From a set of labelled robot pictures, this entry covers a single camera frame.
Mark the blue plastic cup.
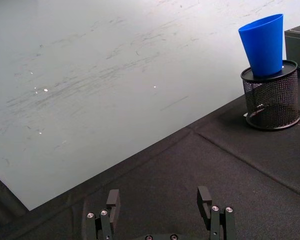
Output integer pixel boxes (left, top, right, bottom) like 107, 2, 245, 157
237, 13, 284, 78

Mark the black box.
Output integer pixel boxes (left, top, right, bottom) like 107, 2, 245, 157
284, 21, 300, 73

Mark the black table cloth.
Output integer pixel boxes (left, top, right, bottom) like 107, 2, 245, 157
0, 67, 300, 240

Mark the plain pale wall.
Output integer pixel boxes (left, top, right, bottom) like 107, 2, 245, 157
0, 0, 300, 211

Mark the black wire mesh holder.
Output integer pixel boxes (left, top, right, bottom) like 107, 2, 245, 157
240, 59, 300, 132

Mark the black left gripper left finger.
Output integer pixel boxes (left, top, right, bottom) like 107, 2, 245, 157
84, 189, 121, 240

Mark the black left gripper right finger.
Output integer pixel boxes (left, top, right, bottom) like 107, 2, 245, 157
196, 185, 237, 240

